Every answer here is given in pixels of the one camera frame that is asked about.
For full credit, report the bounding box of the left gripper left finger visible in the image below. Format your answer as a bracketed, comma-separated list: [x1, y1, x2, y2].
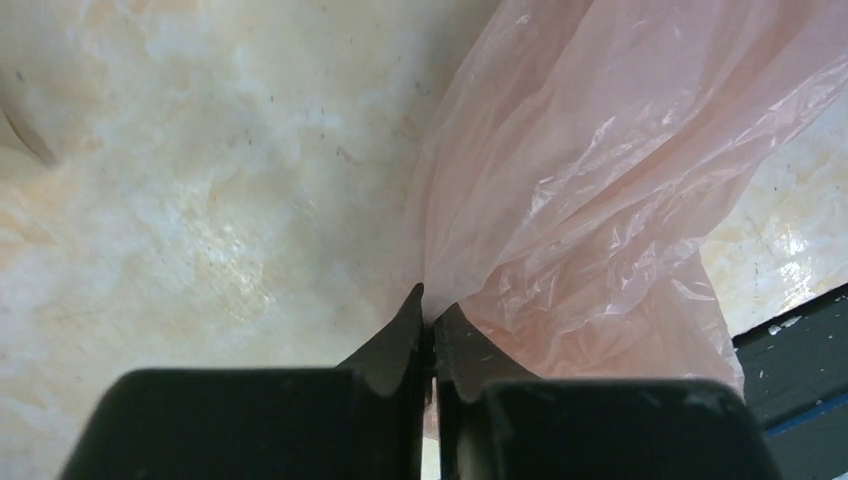
[61, 285, 424, 479]

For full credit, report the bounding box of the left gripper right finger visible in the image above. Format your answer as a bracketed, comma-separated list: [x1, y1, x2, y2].
[433, 306, 780, 479]

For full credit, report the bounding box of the pink plastic trash bag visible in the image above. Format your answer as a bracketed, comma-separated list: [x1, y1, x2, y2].
[405, 1, 847, 389]

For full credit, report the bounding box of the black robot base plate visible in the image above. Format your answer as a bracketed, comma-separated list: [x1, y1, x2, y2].
[733, 285, 847, 479]

